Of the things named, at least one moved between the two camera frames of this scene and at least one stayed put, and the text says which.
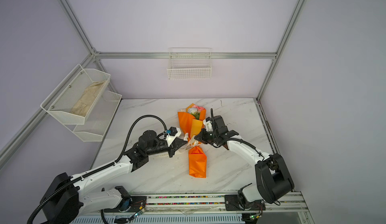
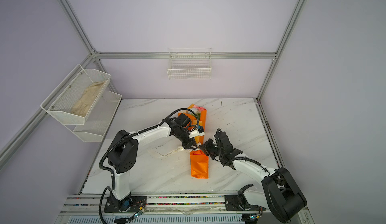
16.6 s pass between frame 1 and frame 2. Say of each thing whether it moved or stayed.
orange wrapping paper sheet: stayed
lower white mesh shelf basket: stayed
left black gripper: moved
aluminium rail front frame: stayed
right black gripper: moved
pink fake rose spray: stayed
